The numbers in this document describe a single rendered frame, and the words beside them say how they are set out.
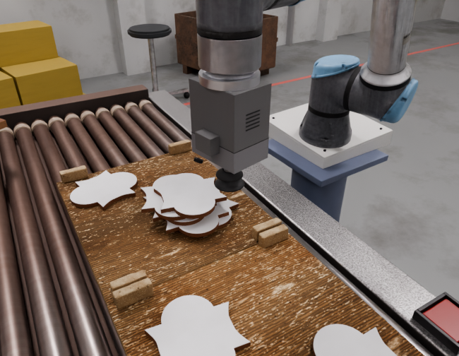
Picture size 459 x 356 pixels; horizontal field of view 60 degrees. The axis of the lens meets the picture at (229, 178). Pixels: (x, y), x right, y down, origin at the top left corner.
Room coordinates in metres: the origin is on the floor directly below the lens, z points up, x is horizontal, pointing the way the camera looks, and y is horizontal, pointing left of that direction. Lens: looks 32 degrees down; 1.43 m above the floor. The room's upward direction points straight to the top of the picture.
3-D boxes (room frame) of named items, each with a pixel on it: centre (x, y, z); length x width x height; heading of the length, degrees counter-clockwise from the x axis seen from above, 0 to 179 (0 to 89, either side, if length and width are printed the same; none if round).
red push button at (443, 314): (0.40, -0.34, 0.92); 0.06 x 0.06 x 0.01; 30
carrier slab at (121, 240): (0.68, 0.14, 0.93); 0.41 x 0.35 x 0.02; 31
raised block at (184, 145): (0.92, 0.13, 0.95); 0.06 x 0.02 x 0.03; 121
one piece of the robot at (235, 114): (0.47, 0.01, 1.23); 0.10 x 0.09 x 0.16; 133
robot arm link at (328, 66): (1.05, -0.29, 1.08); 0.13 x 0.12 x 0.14; 51
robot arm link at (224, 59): (0.48, 0.00, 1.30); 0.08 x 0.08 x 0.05
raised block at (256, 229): (0.58, -0.07, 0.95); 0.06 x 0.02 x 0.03; 121
